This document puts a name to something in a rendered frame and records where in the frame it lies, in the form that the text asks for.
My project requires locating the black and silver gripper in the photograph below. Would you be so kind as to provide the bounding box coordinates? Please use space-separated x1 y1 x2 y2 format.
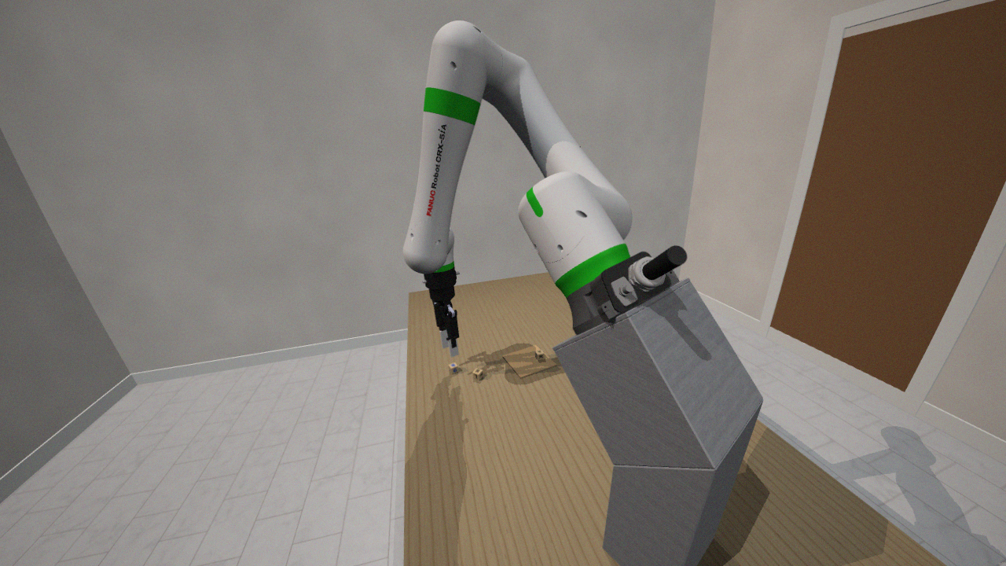
429 286 459 358

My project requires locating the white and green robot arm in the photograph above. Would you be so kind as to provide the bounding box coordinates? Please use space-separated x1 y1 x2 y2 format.
403 20 687 335

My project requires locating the tan square mat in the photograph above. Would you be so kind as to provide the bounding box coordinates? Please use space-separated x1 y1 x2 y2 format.
502 345 556 378

